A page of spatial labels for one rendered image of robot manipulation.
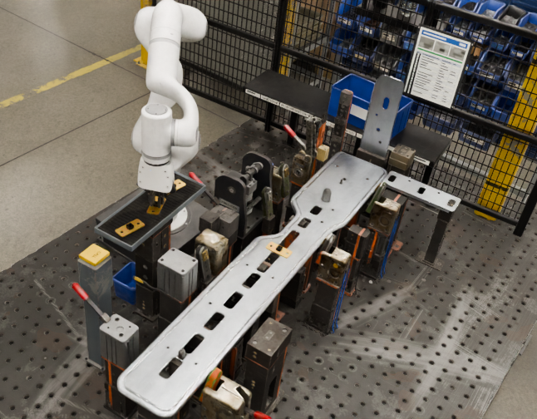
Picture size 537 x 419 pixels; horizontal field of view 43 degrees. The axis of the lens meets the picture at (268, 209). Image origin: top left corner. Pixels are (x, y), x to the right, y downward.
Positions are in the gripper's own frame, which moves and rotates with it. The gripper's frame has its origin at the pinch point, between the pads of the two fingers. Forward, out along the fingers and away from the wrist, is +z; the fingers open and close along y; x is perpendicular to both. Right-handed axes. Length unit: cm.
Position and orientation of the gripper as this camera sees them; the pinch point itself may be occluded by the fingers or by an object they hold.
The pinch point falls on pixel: (156, 199)
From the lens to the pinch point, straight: 208.6
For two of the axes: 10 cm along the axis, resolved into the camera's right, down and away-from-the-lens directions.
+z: -1.1, 7.7, 6.3
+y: 9.8, 1.9, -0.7
